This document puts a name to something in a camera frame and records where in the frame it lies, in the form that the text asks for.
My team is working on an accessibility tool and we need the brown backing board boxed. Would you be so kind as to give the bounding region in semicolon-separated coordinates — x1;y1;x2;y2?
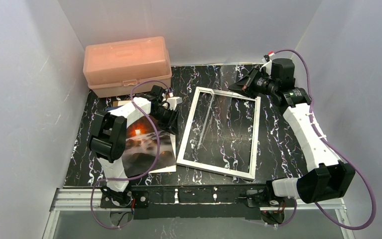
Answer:
113;100;131;107

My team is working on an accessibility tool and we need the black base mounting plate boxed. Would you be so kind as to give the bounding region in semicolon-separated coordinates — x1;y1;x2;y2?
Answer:
100;184;294;223

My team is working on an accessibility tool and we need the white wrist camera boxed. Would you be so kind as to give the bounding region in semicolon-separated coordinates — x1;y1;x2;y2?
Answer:
163;97;183;110
260;51;275;75

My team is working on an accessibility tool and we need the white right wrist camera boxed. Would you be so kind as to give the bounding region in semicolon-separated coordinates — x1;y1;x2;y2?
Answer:
260;51;275;75

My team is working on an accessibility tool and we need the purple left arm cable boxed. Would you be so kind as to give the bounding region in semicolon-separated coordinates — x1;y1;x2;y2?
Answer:
90;80;172;231

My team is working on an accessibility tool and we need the clear acrylic glass sheet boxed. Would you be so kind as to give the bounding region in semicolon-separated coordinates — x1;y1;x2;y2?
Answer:
195;91;257;149

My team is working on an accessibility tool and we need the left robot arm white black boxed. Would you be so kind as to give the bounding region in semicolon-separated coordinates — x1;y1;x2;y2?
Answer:
88;85;182;192

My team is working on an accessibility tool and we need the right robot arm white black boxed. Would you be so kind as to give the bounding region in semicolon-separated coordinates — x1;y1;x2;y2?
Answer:
228;58;355;204

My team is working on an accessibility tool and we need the pink plastic storage box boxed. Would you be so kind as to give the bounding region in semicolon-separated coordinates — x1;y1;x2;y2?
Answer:
83;36;172;98

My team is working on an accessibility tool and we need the white picture frame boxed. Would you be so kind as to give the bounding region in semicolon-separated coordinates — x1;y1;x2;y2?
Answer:
176;87;261;180

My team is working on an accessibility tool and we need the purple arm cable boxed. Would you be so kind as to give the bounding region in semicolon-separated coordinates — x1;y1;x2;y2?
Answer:
245;49;377;231
90;80;172;231

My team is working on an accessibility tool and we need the aluminium front rail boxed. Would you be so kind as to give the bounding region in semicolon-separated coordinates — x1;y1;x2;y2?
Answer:
43;188;354;239

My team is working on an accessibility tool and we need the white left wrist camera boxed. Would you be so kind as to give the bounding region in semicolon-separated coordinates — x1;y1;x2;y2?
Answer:
163;97;183;110

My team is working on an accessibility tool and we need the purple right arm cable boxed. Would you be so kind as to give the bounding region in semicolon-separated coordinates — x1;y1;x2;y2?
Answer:
245;49;377;231

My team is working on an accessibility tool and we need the landscape sunset photo print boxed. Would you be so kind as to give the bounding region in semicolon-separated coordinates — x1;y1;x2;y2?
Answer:
121;114;177;178

